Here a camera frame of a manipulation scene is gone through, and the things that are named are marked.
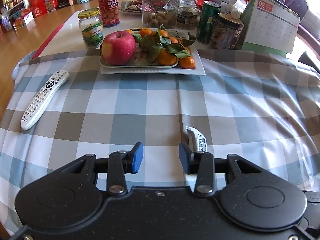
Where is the white rectangular plate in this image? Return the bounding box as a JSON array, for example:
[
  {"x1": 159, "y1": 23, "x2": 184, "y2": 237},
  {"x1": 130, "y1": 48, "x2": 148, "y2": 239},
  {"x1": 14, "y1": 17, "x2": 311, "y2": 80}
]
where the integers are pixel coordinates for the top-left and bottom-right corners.
[{"x1": 100, "y1": 29, "x2": 206, "y2": 76}]

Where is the large glass jar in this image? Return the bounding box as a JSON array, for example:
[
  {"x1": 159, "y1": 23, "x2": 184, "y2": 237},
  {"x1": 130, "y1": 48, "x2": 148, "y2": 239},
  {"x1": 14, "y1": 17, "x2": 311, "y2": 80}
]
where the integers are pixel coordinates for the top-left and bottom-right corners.
[{"x1": 142, "y1": 0, "x2": 184, "y2": 29}]

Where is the pile of mandarin oranges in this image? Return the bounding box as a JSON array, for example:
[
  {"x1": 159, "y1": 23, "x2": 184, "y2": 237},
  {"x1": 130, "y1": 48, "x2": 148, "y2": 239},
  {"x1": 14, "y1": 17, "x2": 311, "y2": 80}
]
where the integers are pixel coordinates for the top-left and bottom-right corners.
[{"x1": 125, "y1": 25, "x2": 197, "y2": 69}]

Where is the patterned shallow plate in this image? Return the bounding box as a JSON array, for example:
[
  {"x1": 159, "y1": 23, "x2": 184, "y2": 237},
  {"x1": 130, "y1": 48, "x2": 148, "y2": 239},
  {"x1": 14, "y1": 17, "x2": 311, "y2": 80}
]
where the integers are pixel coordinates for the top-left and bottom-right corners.
[{"x1": 99, "y1": 29, "x2": 179, "y2": 68}]

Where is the row of red gift boxes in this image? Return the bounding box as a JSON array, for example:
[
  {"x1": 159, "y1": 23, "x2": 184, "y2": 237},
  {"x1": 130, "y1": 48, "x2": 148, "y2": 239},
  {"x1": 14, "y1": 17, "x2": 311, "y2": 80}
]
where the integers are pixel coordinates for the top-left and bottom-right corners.
[{"x1": 0, "y1": 0, "x2": 59, "y2": 33}]

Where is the white mat red border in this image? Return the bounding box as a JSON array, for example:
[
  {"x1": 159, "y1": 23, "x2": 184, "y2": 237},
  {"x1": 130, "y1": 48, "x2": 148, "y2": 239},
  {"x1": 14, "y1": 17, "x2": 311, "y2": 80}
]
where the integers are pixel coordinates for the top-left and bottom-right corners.
[{"x1": 35, "y1": 11, "x2": 143, "y2": 58}]

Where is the desk calendar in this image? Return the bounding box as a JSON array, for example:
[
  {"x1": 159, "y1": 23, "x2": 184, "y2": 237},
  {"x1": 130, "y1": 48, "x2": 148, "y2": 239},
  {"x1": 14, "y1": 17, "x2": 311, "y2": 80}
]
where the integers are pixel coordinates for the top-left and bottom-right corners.
[{"x1": 241, "y1": 0, "x2": 300, "y2": 57}]

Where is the purple chair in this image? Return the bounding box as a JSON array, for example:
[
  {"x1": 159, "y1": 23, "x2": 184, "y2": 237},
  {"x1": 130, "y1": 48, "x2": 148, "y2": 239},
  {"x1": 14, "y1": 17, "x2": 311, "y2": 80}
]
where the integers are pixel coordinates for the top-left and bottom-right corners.
[{"x1": 282, "y1": 0, "x2": 320, "y2": 39}]

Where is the white long snack packet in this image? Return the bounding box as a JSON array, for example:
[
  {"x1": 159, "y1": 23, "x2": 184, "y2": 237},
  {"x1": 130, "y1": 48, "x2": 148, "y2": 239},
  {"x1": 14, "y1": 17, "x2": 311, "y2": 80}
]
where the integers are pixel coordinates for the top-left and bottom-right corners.
[{"x1": 185, "y1": 126, "x2": 209, "y2": 153}]

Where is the red cookie tin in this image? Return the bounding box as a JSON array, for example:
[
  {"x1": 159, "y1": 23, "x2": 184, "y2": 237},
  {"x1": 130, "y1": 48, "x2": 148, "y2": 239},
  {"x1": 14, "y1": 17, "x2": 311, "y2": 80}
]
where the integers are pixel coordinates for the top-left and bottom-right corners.
[{"x1": 97, "y1": 0, "x2": 120, "y2": 28}]

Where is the green drink can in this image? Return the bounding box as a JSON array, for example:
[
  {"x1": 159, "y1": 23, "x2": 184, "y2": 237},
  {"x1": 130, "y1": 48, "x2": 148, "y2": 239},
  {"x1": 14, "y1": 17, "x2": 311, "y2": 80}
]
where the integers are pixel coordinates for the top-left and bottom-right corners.
[{"x1": 196, "y1": 0, "x2": 222, "y2": 45}]

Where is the checked tablecloth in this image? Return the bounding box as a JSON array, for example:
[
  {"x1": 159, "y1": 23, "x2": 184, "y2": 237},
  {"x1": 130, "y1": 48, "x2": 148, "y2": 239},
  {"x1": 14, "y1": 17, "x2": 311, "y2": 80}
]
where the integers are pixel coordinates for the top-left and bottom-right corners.
[{"x1": 0, "y1": 49, "x2": 320, "y2": 233}]

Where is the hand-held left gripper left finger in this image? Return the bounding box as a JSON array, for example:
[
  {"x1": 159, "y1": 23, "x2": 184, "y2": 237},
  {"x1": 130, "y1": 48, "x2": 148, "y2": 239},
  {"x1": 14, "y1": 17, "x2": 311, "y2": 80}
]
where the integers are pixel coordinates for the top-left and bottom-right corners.
[{"x1": 65, "y1": 142, "x2": 144, "y2": 197}]

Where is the white remote control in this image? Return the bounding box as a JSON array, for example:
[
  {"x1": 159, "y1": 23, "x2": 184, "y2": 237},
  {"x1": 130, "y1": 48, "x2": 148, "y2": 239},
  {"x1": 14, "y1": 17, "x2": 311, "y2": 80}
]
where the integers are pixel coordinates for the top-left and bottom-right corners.
[{"x1": 20, "y1": 70, "x2": 70, "y2": 131}]

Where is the dark snack jar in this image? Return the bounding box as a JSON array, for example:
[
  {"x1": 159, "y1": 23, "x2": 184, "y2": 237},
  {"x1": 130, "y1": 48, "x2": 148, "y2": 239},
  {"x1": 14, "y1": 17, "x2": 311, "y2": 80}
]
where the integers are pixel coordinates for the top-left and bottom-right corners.
[{"x1": 209, "y1": 13, "x2": 245, "y2": 50}]

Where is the small glass jar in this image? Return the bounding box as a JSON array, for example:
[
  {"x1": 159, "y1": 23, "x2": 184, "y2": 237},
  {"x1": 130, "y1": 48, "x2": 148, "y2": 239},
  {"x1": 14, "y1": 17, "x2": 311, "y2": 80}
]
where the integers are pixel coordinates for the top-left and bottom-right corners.
[{"x1": 177, "y1": 0, "x2": 202, "y2": 30}]

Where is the red apple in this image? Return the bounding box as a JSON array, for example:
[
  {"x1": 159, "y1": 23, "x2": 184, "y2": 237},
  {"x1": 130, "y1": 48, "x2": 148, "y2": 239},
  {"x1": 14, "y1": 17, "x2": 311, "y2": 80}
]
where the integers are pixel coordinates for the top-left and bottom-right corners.
[{"x1": 101, "y1": 30, "x2": 136, "y2": 66}]

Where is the glass jar green label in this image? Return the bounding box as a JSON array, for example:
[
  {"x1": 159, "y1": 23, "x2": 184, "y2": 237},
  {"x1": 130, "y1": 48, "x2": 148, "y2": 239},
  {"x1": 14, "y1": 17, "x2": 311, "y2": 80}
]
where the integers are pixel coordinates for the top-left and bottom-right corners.
[{"x1": 78, "y1": 8, "x2": 104, "y2": 49}]

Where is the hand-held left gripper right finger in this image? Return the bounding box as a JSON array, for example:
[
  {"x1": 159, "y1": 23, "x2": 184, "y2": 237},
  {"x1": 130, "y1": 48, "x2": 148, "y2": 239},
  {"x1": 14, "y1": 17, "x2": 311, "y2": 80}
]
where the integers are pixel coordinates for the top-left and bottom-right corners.
[{"x1": 178, "y1": 142, "x2": 262, "y2": 197}]

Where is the small snack dish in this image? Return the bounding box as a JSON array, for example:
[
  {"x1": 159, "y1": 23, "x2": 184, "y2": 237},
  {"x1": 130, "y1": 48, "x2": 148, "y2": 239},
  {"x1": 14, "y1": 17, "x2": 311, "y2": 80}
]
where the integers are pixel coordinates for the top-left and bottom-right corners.
[{"x1": 119, "y1": 0, "x2": 144, "y2": 13}]

